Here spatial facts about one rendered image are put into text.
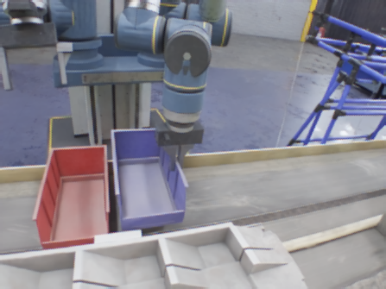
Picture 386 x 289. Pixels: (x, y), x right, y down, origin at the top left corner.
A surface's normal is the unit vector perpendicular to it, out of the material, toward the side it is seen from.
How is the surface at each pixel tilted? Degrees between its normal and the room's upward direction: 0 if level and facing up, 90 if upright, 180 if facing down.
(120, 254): 80
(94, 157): 88
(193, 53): 90
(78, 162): 88
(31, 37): 66
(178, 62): 90
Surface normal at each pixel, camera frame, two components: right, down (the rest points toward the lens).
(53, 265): 0.31, 0.40
